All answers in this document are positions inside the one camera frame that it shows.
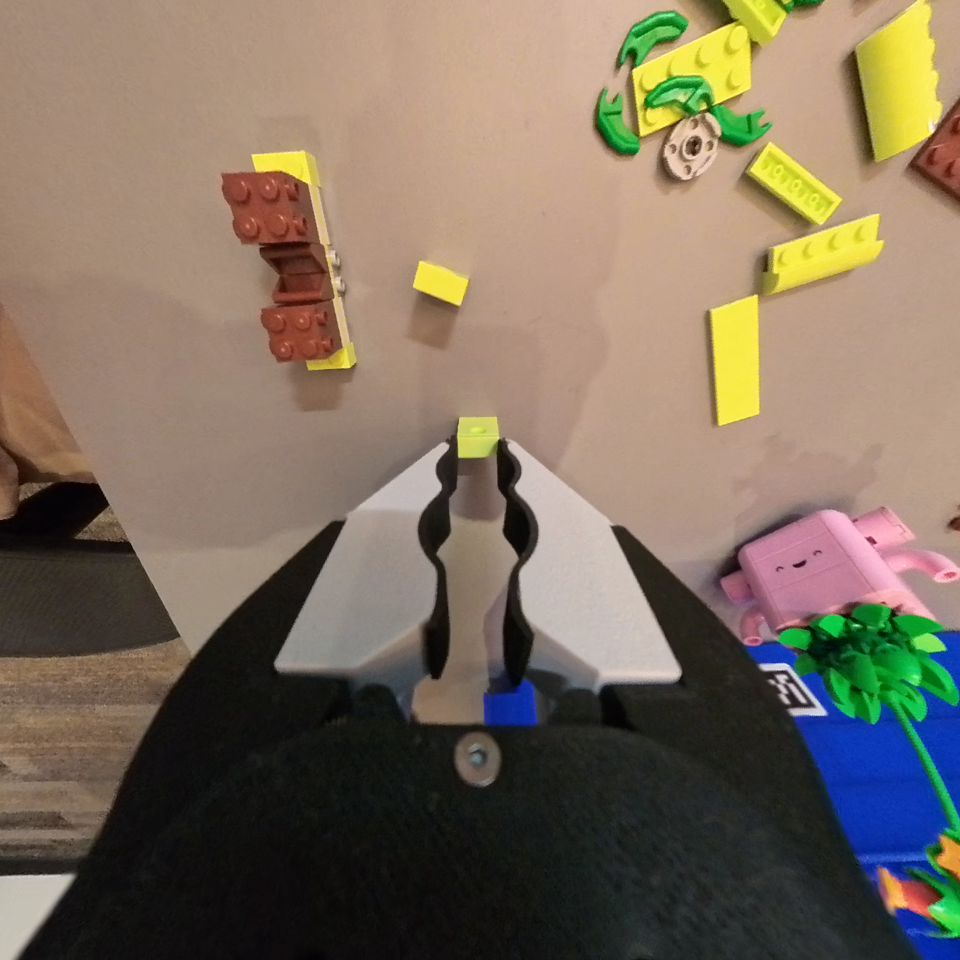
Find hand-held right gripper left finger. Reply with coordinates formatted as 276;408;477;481
273;441;460;713

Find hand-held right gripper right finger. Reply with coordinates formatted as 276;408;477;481
500;441;684;710

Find small lime toy brick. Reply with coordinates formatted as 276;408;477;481
412;260;470;308
455;416;500;461

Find brown and lime brick assembly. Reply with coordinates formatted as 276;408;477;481
220;150;357;373

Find pink toy pot with plant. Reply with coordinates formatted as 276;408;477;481
719;508;960;939

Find short lime flat tile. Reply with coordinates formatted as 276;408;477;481
708;295;759;428

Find black office chair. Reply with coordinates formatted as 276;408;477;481
0;484;180;660

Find blue plastic bin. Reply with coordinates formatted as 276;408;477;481
483;630;960;960

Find person's leg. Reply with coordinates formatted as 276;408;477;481
0;304;94;519

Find lime narrow studded plate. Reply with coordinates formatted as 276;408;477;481
719;0;788;45
746;143;842;227

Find grey round plate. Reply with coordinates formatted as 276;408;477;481
661;112;722;181

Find scattered green leaf pieces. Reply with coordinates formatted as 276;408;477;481
595;0;826;157

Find lime wide studded plate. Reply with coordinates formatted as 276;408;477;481
631;21;753;137

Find large brown studded plate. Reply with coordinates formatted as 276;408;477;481
910;101;960;200

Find lime curved slope brick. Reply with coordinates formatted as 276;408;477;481
854;0;943;163

